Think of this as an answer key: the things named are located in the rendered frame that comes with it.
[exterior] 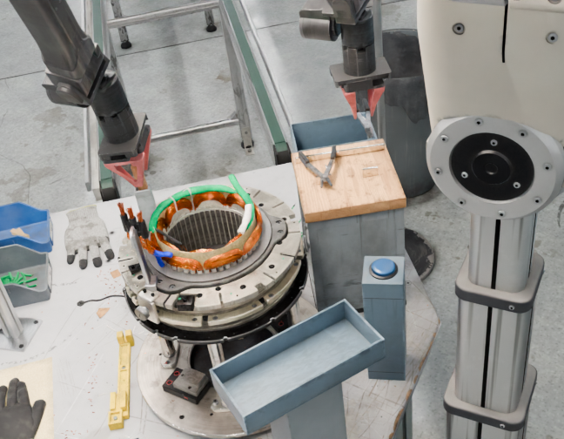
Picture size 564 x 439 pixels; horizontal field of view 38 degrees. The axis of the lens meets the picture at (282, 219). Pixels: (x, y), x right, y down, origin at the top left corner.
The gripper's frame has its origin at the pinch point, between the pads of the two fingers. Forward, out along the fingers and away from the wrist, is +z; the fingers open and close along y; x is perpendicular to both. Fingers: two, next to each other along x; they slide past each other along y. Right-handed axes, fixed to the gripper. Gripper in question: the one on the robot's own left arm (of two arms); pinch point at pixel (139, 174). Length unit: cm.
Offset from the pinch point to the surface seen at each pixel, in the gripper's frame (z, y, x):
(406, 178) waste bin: 125, -132, 40
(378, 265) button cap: 19.1, 8.5, 38.4
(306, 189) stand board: 17.5, -11.1, 25.5
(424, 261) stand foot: 131, -94, 44
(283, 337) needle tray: 15.5, 25.3, 23.5
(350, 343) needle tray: 19.4, 24.4, 33.5
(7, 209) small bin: 35, -36, -53
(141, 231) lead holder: -0.8, 15.1, 3.5
